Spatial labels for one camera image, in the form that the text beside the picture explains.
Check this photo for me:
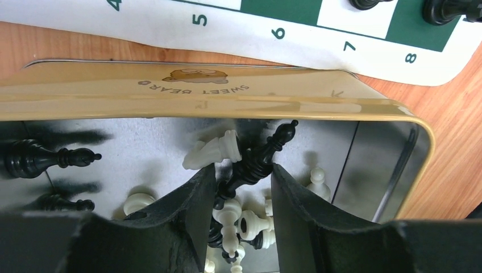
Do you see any black rook chess piece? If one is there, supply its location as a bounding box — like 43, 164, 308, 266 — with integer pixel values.
422, 0, 481, 26

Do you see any black bishop lying left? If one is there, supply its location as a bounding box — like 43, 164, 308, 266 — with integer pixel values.
1, 139, 102, 179

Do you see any gold tin box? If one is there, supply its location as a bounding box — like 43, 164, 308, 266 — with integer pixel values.
1, 60, 434, 256

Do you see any black bishop chess piece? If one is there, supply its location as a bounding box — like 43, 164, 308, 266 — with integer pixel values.
214, 119, 298, 210

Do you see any green white chess board mat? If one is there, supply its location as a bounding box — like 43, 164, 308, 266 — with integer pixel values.
1, 1, 481, 86

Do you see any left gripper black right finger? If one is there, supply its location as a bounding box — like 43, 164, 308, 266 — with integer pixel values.
271, 164, 481, 272

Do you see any white pawn chess piece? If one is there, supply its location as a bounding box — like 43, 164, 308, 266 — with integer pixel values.
306, 167, 331, 203

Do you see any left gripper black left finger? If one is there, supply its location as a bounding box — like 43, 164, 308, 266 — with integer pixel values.
1, 165, 217, 272

